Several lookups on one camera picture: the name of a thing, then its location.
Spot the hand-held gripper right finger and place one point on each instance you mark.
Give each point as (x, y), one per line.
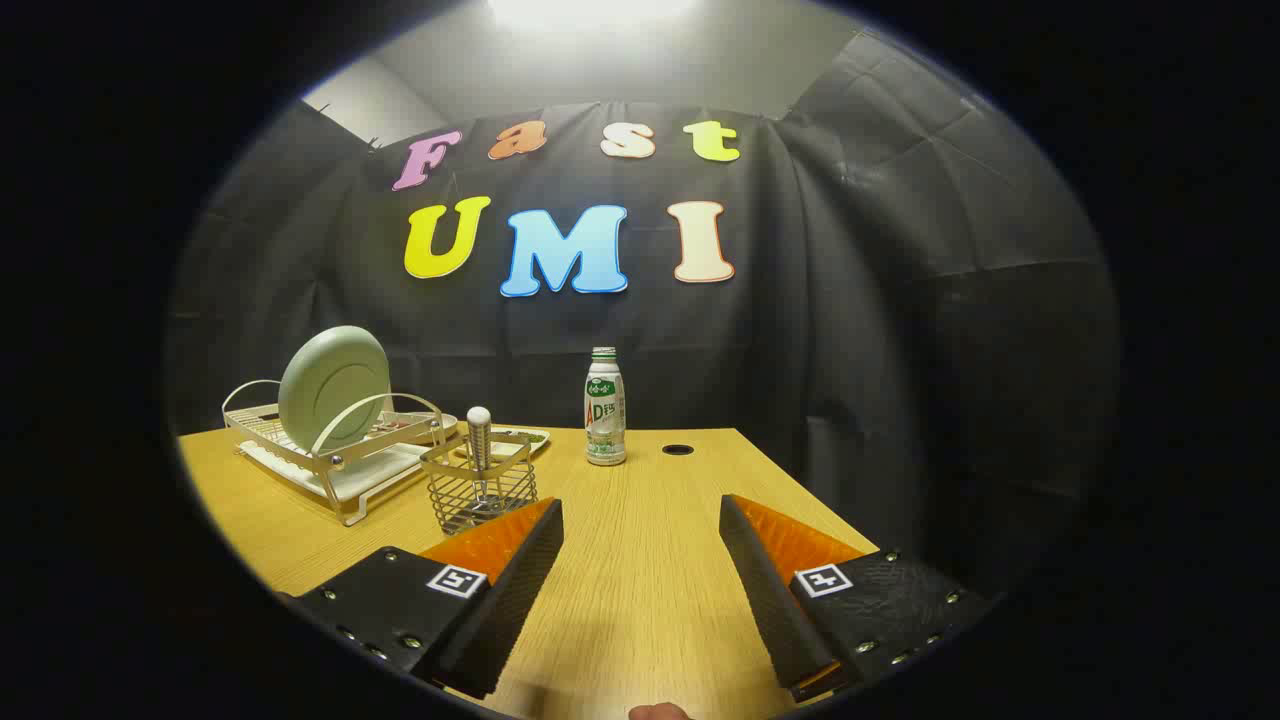
(765, 600)

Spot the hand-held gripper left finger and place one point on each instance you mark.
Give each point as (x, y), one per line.
(520, 590)

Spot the pale green plate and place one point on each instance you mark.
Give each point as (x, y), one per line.
(330, 390)

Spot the white divided tray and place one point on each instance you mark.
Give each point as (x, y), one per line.
(530, 441)

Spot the white plastic drip tray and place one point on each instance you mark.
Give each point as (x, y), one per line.
(370, 480)

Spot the white drink bottle green label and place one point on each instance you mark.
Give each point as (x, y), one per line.
(605, 420)

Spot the black backdrop cloth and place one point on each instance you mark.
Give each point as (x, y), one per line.
(900, 350)

